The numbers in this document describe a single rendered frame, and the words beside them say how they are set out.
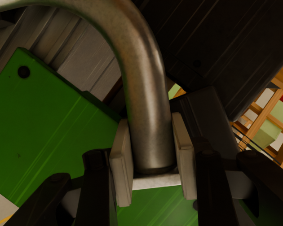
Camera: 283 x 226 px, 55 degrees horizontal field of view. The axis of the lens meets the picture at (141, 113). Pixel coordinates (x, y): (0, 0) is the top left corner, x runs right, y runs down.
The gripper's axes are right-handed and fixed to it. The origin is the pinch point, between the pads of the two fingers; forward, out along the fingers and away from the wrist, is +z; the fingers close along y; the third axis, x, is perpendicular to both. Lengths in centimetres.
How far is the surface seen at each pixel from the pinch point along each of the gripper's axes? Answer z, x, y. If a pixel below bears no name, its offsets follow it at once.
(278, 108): 316, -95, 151
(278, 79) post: 73, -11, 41
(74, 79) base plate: 50, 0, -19
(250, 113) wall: 818, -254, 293
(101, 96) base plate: 70, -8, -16
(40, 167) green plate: 4.5, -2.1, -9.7
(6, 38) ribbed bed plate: 7.3, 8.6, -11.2
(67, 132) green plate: 4.7, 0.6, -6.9
